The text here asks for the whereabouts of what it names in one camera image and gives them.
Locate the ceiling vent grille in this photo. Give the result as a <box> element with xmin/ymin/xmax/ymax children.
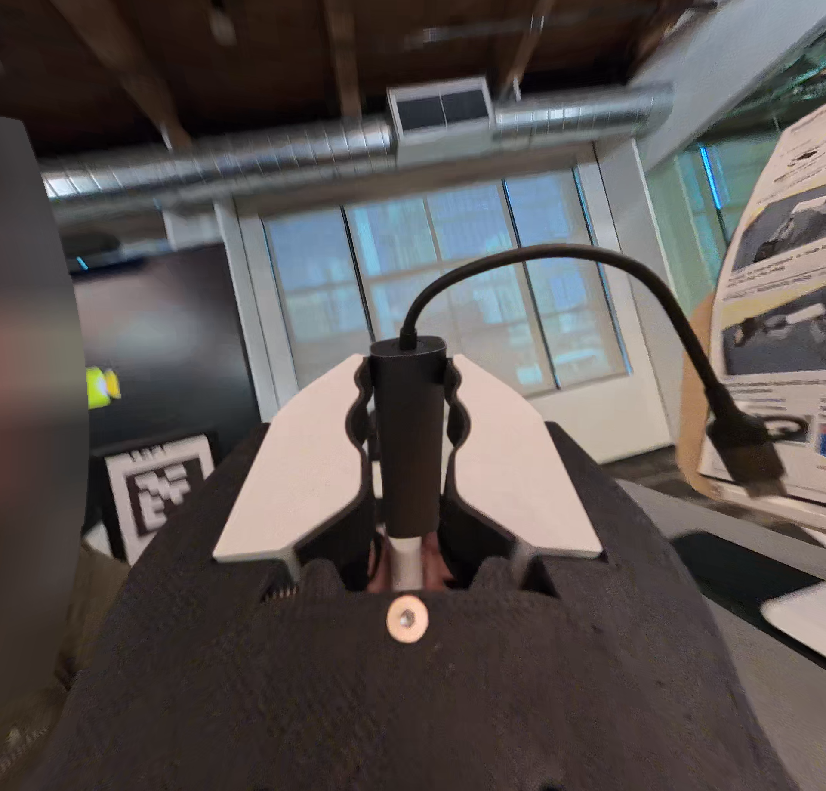
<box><xmin>386</xmin><ymin>76</ymin><xmax>496</xmax><ymax>164</ymax></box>

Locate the dark flat slab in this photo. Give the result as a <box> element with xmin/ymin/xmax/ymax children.
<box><xmin>670</xmin><ymin>529</ymin><xmax>826</xmax><ymax>588</ymax></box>

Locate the window with white blinds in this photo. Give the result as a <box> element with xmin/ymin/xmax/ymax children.
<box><xmin>261</xmin><ymin>170</ymin><xmax>632</xmax><ymax>399</ymax></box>

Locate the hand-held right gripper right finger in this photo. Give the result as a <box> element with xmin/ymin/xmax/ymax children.
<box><xmin>443</xmin><ymin>352</ymin><xmax>605</xmax><ymax>579</ymax></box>

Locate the person's left hand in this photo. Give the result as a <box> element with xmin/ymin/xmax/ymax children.
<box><xmin>368</xmin><ymin>538</ymin><xmax>456</xmax><ymax>592</ymax></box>

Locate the short black plug cable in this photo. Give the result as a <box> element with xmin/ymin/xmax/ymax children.
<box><xmin>399</xmin><ymin>244</ymin><xmax>811</xmax><ymax>500</ymax></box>

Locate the printed instruction poster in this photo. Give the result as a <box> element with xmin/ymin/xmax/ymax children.
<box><xmin>696</xmin><ymin>108</ymin><xmax>826</xmax><ymax>504</ymax></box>

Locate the silver spiral air duct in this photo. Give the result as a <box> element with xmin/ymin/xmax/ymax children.
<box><xmin>39</xmin><ymin>83</ymin><xmax>675</xmax><ymax>217</ymax></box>

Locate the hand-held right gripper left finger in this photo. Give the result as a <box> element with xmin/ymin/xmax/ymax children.
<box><xmin>212</xmin><ymin>352</ymin><xmax>376</xmax><ymax>582</ymax></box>

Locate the large black wall screen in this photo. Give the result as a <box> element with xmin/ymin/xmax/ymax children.
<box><xmin>68</xmin><ymin>242</ymin><xmax>262</xmax><ymax>453</ymax></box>

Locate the framed marker sign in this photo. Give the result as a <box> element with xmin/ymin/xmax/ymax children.
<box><xmin>102</xmin><ymin>431</ymin><xmax>218</xmax><ymax>567</ymax></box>

